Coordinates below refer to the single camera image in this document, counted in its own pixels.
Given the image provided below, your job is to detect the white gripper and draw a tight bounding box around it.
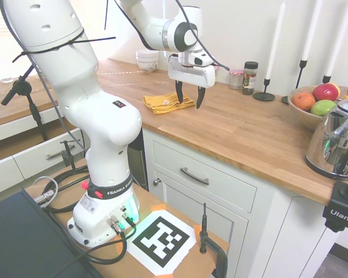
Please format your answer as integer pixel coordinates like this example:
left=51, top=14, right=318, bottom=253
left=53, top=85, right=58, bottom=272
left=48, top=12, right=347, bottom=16
left=167, top=56, right=216, bottom=110

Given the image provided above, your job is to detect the yellow terry cloth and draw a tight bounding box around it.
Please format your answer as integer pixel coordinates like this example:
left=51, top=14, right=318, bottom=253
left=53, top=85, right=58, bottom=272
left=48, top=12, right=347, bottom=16
left=142, top=92, right=195, bottom=115

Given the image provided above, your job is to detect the white counter cabinet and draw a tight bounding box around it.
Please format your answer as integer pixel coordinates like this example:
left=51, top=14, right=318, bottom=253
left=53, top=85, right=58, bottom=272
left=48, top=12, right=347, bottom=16
left=142, top=127, right=337, bottom=278

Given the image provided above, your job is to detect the plain white bowl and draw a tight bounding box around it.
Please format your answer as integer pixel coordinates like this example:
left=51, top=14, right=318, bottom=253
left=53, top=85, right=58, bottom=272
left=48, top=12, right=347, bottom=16
left=135, top=49, right=160, bottom=63

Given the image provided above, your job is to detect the spice jar with black lid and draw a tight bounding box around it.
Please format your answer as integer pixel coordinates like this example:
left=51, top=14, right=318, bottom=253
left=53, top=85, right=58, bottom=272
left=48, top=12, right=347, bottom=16
left=241, top=61, right=259, bottom=96

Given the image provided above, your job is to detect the wooden fruit bowl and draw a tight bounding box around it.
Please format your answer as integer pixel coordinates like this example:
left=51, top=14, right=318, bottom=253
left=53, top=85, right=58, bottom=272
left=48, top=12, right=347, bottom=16
left=287, top=85, right=348, bottom=131

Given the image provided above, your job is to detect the green apple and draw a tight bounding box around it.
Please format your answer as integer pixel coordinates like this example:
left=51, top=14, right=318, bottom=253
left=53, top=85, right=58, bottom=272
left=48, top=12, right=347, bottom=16
left=310, top=100, right=337, bottom=117

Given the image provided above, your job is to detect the red apple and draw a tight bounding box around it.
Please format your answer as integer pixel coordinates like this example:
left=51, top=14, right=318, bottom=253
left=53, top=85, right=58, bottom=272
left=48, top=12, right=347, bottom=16
left=312, top=83, right=339, bottom=102

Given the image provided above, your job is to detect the black screw clamp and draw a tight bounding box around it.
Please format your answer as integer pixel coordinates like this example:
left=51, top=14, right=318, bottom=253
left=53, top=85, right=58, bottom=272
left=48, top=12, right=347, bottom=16
left=60, top=140, right=78, bottom=170
left=199, top=202, right=229, bottom=278

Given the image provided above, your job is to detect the black white tag paper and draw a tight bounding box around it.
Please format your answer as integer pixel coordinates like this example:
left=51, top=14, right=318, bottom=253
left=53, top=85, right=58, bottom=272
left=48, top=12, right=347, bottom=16
left=126, top=210, right=197, bottom=276

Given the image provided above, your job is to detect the shiny steel kettle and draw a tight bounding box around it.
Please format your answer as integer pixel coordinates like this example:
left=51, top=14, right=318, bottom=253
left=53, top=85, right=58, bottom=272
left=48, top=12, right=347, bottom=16
left=304, top=97, right=348, bottom=178

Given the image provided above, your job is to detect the black boom stand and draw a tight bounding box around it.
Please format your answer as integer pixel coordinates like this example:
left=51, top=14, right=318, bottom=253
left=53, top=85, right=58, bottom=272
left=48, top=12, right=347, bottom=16
left=1, top=64, right=49, bottom=142

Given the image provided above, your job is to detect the white drawer unit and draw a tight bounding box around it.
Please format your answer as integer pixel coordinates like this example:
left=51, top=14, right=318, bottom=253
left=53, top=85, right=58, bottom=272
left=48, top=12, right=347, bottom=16
left=0, top=129, right=87, bottom=200

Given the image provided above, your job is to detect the dark flat case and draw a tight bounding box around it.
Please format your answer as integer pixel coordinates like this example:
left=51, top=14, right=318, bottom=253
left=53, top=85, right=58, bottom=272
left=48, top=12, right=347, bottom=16
left=0, top=189, right=102, bottom=278

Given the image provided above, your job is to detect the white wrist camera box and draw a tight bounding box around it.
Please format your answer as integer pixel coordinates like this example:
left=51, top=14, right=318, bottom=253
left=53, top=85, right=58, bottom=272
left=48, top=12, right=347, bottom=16
left=190, top=52, right=214, bottom=67

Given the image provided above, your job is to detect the dark wrist camera cable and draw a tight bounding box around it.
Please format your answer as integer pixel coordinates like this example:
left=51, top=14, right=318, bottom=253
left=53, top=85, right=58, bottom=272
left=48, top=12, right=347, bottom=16
left=173, top=0, right=230, bottom=72

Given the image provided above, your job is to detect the dark metal drawer handle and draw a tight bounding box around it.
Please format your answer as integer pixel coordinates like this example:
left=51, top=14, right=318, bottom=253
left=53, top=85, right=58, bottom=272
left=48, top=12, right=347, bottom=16
left=179, top=167, right=210, bottom=186

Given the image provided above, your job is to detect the black cable tie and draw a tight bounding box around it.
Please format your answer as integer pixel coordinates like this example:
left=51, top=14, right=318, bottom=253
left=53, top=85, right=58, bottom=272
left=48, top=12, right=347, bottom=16
left=12, top=28, right=117, bottom=63

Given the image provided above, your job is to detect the thick black cable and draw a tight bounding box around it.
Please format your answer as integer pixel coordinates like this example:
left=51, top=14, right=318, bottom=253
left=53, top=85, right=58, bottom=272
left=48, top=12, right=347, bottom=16
left=46, top=166, right=91, bottom=214

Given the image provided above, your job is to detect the silver drawer handle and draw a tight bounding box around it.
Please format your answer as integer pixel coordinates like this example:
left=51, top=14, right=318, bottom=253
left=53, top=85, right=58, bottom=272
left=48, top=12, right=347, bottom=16
left=45, top=144, right=76, bottom=161

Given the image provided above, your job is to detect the thin black cable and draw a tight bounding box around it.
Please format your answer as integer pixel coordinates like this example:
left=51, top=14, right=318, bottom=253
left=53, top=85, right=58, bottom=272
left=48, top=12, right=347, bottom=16
left=49, top=222, right=139, bottom=278

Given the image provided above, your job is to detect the gray cable with metal connector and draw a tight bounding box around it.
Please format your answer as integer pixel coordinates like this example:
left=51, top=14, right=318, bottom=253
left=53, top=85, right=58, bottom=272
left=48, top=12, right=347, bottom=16
left=33, top=176, right=59, bottom=207

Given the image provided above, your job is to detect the black clamp camera stand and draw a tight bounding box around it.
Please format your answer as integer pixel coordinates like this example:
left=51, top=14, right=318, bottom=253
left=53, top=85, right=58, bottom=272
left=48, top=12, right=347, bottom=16
left=321, top=176, right=348, bottom=232

